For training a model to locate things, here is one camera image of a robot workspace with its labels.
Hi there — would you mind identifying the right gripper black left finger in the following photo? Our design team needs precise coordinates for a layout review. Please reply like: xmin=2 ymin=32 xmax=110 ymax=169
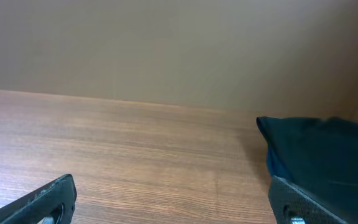
xmin=0 ymin=174 xmax=77 ymax=224

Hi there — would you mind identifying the dark green t-shirt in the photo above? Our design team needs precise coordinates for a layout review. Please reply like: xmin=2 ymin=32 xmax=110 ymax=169
xmin=256 ymin=116 xmax=358 ymax=223

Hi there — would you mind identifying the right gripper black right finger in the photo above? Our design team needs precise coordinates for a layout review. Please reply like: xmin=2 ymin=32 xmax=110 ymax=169
xmin=268 ymin=176 xmax=347 ymax=224

